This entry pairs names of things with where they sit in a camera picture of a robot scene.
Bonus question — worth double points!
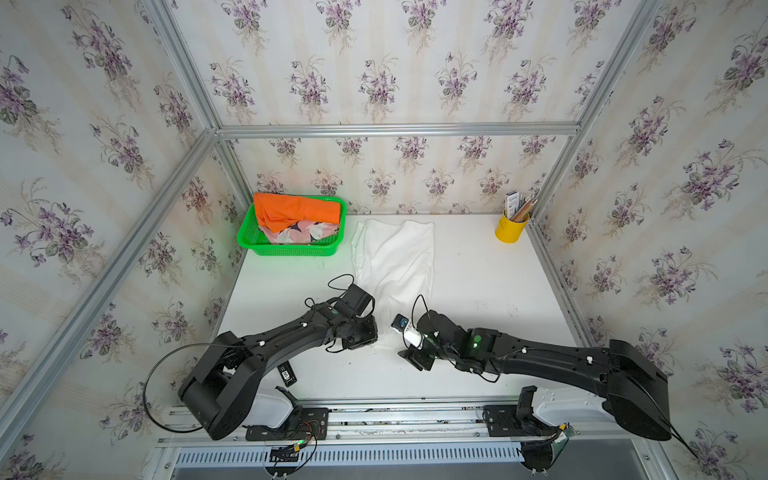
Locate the white cloth garment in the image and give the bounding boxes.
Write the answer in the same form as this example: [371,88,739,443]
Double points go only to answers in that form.
[351,219,435,329]

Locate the pink shark print shorts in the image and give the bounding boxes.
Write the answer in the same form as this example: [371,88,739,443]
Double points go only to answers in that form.
[259,220,340,245]

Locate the orange shorts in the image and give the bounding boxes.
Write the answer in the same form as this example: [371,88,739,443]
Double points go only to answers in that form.
[253,193,341,233]

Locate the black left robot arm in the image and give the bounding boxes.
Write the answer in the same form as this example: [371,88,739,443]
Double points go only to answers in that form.
[161,282,378,440]

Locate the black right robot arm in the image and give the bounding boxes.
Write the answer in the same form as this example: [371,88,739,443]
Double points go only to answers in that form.
[392,310,685,444]

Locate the black remote-like device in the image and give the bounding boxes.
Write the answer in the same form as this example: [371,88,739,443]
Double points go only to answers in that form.
[277,361,298,388]

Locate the yellow pen cup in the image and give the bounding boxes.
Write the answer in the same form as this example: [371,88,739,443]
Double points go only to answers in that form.
[495,214,530,244]

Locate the small green-lit circuit board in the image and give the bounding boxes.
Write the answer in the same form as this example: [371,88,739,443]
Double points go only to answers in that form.
[268,444,302,465]

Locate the green plastic basket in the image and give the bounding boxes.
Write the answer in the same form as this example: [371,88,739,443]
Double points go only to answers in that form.
[237,196,347,257]

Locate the pencils in cup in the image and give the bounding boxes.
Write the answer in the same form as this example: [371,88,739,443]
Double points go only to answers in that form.
[503,191,537,223]

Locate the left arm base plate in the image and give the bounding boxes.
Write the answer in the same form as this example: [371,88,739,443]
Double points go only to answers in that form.
[242,386,330,441]

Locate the aluminium front rail frame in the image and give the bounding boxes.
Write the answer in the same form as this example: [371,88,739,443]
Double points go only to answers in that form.
[143,395,679,480]

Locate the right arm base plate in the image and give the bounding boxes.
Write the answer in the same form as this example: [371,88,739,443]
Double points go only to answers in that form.
[482,386,562,438]

